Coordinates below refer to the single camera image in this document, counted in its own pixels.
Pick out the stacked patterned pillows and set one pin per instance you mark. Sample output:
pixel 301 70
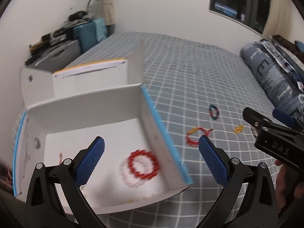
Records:
pixel 287 61

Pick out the grey checked bed sheet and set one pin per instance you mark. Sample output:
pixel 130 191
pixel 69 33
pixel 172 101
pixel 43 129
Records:
pixel 191 85

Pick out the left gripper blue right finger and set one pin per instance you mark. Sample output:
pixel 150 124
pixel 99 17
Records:
pixel 248 197

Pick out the beige curtain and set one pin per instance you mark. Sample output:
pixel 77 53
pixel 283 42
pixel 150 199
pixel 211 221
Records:
pixel 108 12

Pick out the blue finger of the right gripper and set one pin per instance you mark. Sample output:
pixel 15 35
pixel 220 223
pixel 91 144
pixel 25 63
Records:
pixel 254 118
pixel 287 120

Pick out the dark window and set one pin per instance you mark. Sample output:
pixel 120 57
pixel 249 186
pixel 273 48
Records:
pixel 252 13

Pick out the teal storage box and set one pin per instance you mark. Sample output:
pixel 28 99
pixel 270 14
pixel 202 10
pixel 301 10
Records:
pixel 89 34

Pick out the red cord bracelet gold bar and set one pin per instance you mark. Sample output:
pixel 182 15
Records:
pixel 60 158

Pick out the blue and yellow cardboard box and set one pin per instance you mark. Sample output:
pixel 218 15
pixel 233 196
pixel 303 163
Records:
pixel 66 110

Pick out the red cord bracelet gold tube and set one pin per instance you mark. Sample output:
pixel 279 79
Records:
pixel 192 136

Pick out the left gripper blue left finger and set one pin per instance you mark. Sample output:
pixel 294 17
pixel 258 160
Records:
pixel 43 205

